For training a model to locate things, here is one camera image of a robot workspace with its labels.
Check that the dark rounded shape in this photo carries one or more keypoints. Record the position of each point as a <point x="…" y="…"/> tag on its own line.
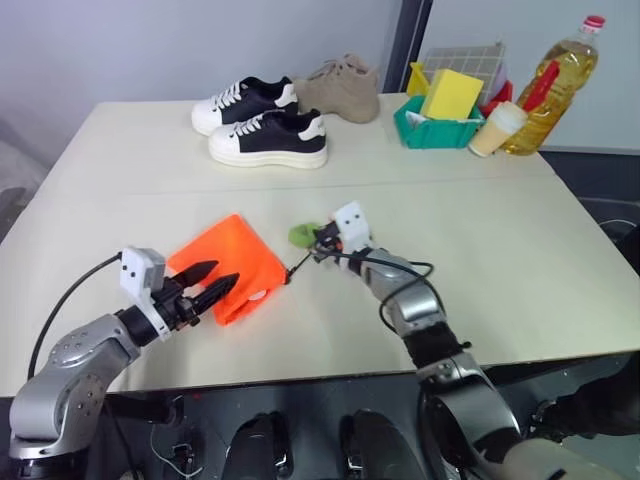
<point x="260" y="447"/>
<point x="372" y="445"/>

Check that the beige suede shoe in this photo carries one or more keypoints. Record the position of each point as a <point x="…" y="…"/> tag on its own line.
<point x="345" y="90"/>

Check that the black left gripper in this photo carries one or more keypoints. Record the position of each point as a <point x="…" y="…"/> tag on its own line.
<point x="175" y="305"/>

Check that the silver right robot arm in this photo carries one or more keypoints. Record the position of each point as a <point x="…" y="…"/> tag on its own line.
<point x="425" y="310"/>

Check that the red plastic bin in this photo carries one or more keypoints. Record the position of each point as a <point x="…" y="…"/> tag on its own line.
<point x="502" y="92"/>

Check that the yellow sponge block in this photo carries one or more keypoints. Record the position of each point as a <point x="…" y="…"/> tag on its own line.
<point x="452" y="95"/>

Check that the yellow plastic bin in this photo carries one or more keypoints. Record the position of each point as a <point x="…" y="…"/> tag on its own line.
<point x="416" y="80"/>

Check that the cooking oil bottle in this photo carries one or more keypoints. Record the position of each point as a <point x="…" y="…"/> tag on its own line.
<point x="560" y="90"/>

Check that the green soft object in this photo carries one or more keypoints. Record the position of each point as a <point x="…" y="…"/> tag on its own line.
<point x="301" y="233"/>

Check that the dark fabric shape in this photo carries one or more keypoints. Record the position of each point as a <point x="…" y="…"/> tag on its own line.
<point x="595" y="400"/>

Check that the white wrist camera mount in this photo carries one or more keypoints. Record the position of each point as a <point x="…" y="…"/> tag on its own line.
<point x="352" y="225"/>
<point x="140" y="270"/>

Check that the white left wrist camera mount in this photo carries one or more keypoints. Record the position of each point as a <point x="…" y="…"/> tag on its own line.
<point x="140" y="270"/>

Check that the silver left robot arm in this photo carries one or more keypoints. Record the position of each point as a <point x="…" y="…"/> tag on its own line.
<point x="75" y="370"/>

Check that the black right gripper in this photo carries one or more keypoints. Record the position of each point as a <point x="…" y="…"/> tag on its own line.
<point x="332" y="240"/>

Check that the orange fabric pouch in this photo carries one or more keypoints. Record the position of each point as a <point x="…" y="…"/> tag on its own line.
<point x="232" y="260"/>

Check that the black and white sneaker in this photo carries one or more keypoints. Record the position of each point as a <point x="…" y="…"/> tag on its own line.
<point x="250" y="97"/>
<point x="270" y="140"/>

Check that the grey grid mat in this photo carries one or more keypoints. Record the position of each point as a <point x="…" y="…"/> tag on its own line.
<point x="465" y="60"/>

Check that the green plastic bin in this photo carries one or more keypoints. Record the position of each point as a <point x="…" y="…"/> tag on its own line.
<point x="435" y="132"/>

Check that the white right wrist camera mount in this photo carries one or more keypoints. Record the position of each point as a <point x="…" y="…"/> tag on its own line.
<point x="352" y="225"/>

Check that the beige cup with lid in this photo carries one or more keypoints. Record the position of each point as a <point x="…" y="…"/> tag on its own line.
<point x="495" y="132"/>

